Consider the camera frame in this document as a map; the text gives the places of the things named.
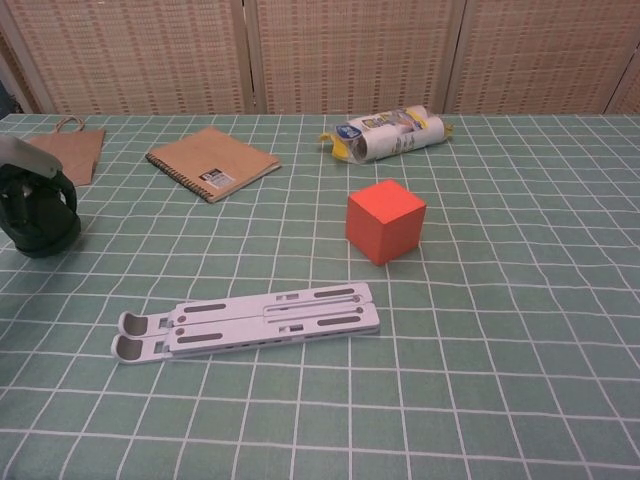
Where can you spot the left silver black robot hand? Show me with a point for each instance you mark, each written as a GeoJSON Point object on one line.
{"type": "Point", "coordinates": [25, 155]}

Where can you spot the brown paper bag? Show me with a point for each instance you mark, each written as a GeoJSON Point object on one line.
{"type": "Point", "coordinates": [80, 150]}

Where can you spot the bamboo folding screen panel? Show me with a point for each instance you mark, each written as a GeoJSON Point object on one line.
{"type": "Point", "coordinates": [540, 55]}
{"type": "Point", "coordinates": [355, 55]}
{"type": "Point", "coordinates": [140, 55]}

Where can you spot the kraft spiral notebook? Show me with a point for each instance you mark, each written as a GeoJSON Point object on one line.
{"type": "Point", "coordinates": [210, 155]}

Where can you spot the white folding laptop stand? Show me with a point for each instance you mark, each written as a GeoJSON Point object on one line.
{"type": "Point", "coordinates": [250, 320]}

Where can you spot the pack of trash bag rolls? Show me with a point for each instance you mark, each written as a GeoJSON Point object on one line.
{"type": "Point", "coordinates": [390, 135]}

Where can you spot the orange cube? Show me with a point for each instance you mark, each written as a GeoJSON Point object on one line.
{"type": "Point", "coordinates": [385, 220]}

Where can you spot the green checked tablecloth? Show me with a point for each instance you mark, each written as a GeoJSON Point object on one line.
{"type": "Point", "coordinates": [500, 325]}

